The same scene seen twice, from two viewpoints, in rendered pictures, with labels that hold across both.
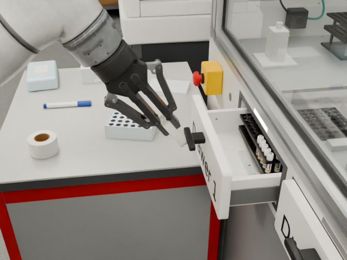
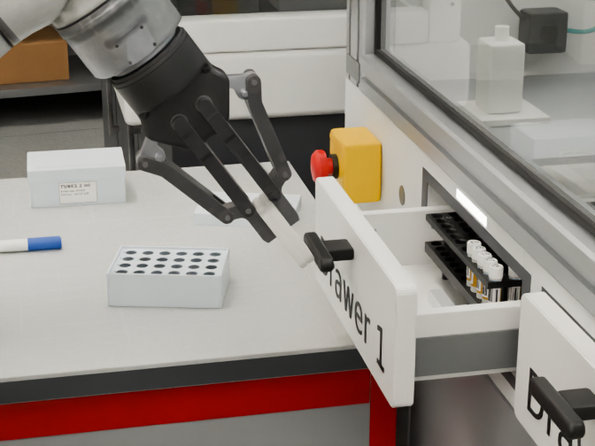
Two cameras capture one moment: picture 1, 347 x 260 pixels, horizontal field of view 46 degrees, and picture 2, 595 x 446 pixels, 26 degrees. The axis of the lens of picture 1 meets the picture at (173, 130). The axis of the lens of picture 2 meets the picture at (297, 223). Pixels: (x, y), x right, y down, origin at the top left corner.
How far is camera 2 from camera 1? 40 cm
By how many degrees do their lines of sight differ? 13
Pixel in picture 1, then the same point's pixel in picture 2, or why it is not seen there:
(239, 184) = (434, 323)
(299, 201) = (555, 319)
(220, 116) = (382, 226)
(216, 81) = (367, 168)
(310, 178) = (572, 268)
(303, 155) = (556, 226)
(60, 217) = not seen: outside the picture
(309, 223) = (575, 346)
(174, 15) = (254, 51)
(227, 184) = (407, 316)
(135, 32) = not seen: hidden behind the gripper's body
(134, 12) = not seen: hidden behind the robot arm
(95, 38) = (131, 12)
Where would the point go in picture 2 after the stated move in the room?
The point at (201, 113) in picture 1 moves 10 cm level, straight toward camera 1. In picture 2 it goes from (340, 204) to (343, 243)
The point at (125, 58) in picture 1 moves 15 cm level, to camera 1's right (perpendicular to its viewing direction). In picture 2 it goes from (188, 57) to (373, 55)
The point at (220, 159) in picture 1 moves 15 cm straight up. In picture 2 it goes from (389, 268) to (394, 89)
